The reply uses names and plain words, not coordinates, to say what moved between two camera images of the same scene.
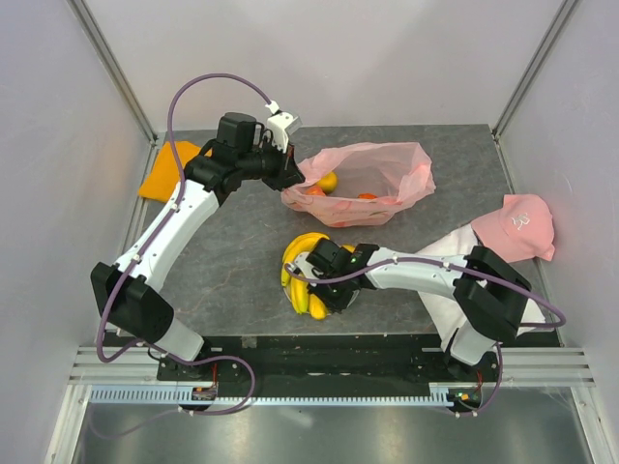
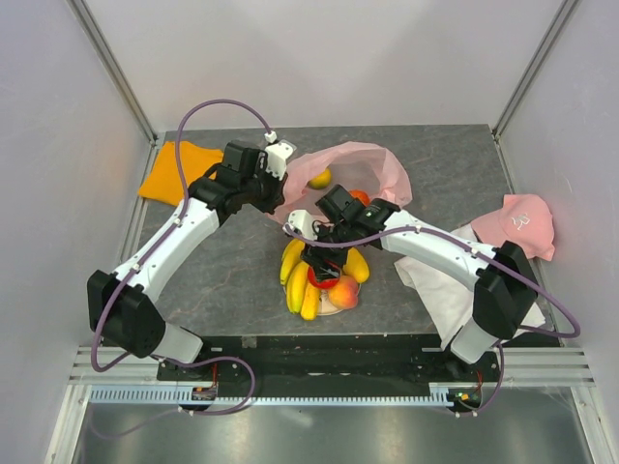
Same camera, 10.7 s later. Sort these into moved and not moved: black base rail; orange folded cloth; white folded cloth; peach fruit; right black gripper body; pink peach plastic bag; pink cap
Moved: pink peach plastic bag; right black gripper body; peach fruit
Not moved: pink cap; black base rail; orange folded cloth; white folded cloth
